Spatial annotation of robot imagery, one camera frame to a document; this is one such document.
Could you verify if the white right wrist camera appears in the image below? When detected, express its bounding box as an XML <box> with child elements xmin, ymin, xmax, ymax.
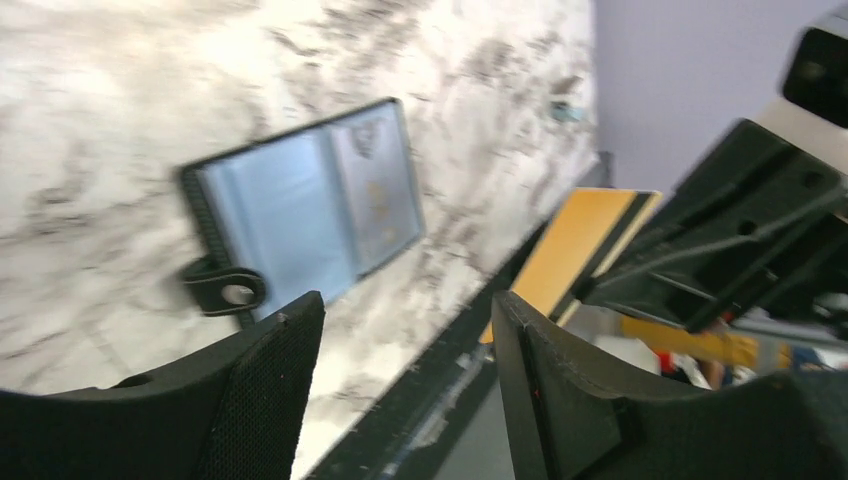
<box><xmin>755</xmin><ymin>3</ymin><xmax>847</xmax><ymax>173</ymax></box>

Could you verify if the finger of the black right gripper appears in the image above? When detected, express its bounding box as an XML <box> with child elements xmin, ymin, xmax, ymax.
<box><xmin>573</xmin><ymin>120</ymin><xmax>847</xmax><ymax>332</ymax></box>

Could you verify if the yellow credit card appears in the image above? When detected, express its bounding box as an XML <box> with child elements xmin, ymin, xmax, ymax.
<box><xmin>509</xmin><ymin>188</ymin><xmax>663</xmax><ymax>327</ymax></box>

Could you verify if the black leather card holder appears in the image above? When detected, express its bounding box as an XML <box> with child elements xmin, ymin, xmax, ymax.
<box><xmin>175</xmin><ymin>97</ymin><xmax>425</xmax><ymax>327</ymax></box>

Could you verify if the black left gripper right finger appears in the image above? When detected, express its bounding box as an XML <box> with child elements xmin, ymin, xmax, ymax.
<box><xmin>491</xmin><ymin>292</ymin><xmax>847</xmax><ymax>480</ymax></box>

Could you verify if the grey credit card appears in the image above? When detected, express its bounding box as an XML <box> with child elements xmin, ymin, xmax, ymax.
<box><xmin>329</xmin><ymin>101</ymin><xmax>422</xmax><ymax>273</ymax></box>

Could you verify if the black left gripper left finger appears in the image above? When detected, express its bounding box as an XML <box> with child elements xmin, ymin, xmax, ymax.
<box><xmin>1</xmin><ymin>291</ymin><xmax>325</xmax><ymax>479</ymax></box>

